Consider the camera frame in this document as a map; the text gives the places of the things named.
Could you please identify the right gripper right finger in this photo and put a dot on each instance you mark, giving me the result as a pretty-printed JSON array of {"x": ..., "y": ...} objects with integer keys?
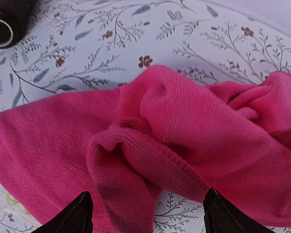
[{"x": 221, "y": 216}]

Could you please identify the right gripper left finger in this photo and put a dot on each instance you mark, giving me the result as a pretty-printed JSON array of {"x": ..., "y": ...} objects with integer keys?
[{"x": 74, "y": 218}]

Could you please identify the pink towel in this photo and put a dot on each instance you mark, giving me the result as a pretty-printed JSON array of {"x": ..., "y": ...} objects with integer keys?
[{"x": 161, "y": 131}]

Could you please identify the floral tablecloth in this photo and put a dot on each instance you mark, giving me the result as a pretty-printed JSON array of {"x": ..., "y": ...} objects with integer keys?
[{"x": 89, "y": 45}]

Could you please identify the black cylindrical bottle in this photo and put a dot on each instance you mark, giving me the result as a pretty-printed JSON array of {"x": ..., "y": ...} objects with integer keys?
[{"x": 14, "y": 20}]

